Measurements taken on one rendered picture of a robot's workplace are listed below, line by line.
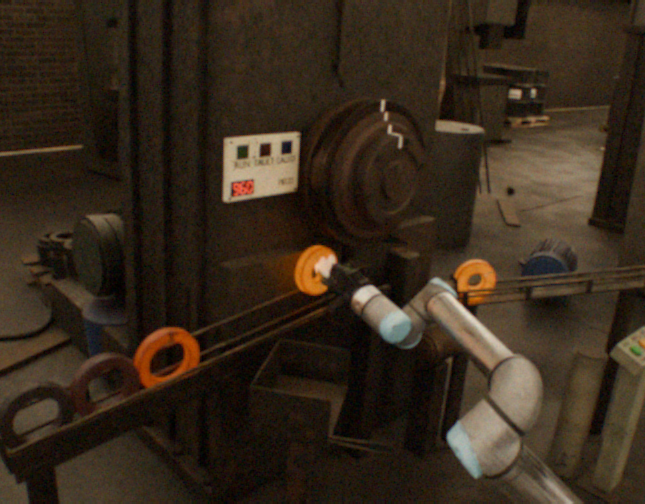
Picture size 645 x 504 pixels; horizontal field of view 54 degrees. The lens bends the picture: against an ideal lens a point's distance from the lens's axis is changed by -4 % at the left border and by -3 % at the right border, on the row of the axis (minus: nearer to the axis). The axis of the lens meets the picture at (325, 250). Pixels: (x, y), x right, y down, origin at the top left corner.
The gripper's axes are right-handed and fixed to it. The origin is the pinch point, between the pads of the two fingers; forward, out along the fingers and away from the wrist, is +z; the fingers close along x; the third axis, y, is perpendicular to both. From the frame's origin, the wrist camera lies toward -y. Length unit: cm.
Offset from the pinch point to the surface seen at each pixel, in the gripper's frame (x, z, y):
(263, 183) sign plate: 14.9, 16.3, 21.8
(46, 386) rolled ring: 87, -5, -12
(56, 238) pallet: 12, 176, -100
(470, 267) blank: -60, -18, -3
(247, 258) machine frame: 19.5, 10.3, -0.2
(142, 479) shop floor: 45, 10, -91
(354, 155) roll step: -5.0, 3.0, 36.1
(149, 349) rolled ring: 59, -5, -10
